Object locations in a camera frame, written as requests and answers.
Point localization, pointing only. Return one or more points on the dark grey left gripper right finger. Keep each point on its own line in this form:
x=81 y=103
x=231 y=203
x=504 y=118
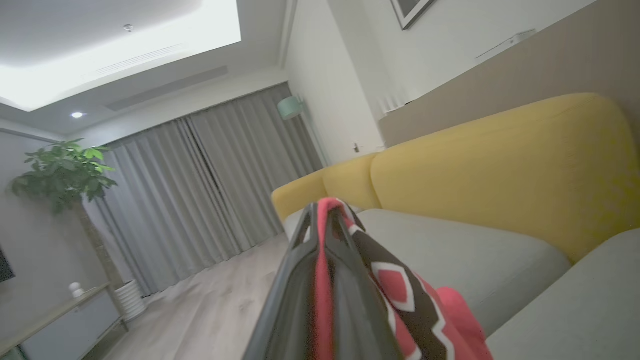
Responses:
x=357 y=320

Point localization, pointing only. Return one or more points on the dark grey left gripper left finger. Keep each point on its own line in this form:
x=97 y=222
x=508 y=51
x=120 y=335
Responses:
x=287 y=310

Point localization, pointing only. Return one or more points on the red white sports jersey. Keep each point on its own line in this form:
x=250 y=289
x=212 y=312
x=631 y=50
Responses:
x=430 y=320

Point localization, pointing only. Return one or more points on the yellow sofa armrest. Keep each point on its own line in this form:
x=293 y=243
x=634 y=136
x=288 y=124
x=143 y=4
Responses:
x=295 y=195

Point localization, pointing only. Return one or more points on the grey window curtain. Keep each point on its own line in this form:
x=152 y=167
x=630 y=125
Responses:
x=160 y=210
x=260 y=170

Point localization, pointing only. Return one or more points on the white ribbed plant pot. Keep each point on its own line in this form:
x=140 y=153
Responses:
x=131 y=300

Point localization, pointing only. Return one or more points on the mint shade floor lamp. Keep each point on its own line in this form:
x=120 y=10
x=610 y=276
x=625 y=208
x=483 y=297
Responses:
x=290 y=107

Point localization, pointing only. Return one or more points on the small white figurine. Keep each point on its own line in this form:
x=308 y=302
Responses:
x=76 y=290

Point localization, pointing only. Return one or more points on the wide grey sofa chaise cushion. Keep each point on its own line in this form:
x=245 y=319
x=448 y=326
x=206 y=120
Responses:
x=575 y=310

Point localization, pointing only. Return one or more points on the mint white TV cabinet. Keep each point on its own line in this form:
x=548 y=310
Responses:
x=70 y=330

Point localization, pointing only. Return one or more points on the long ceiling slot vent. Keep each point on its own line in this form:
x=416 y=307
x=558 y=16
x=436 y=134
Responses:
x=165 y=89

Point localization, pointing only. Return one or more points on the green leafy indoor tree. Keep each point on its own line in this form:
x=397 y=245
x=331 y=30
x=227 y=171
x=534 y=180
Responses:
x=60 y=170

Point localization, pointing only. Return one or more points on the round ceiling spotlight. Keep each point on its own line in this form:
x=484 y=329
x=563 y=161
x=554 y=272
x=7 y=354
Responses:
x=77 y=115

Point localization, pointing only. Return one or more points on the flat white ledge device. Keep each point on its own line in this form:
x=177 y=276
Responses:
x=515 y=41

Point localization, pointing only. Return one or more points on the small ceiling smoke detector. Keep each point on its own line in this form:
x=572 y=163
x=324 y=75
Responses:
x=128 y=28

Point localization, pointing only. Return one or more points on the black wall television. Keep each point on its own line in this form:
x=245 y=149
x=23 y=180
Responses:
x=5 y=267

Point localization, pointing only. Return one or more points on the framed wall picture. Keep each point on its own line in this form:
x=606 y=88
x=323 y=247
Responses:
x=407 y=12

